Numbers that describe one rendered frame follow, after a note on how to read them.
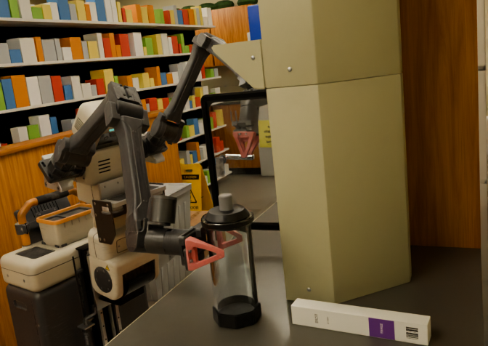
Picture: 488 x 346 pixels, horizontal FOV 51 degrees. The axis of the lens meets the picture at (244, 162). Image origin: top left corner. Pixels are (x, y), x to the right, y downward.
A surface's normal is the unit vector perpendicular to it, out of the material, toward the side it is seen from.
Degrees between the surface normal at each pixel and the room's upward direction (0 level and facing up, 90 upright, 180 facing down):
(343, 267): 90
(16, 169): 90
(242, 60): 90
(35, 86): 90
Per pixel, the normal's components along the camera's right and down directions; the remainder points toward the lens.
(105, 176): 0.80, 0.17
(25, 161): 0.91, -0.02
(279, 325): -0.11, -0.98
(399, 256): 0.36, 0.14
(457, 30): -0.40, 0.22
